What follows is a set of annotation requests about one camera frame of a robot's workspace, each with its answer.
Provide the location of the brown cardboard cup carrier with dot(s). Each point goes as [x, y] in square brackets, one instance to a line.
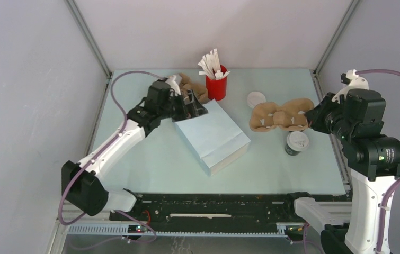
[199, 89]

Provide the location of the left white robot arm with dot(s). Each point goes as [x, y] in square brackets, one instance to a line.
[81, 182]

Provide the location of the red ribbed cup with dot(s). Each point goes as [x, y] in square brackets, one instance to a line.
[217, 88]

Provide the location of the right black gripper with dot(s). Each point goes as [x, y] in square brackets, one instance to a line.
[314, 116]

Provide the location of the brown two-cup carrier tray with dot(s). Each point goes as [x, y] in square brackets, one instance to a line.
[289, 116]

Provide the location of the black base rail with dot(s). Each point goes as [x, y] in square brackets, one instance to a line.
[217, 213]

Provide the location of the white plastic cup lid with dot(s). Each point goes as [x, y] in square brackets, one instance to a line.
[255, 98]

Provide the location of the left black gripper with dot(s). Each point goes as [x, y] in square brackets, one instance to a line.
[192, 109]

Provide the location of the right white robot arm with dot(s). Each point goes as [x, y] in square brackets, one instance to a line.
[374, 165]

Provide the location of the light blue paper bag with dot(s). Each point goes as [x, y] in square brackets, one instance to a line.
[214, 138]

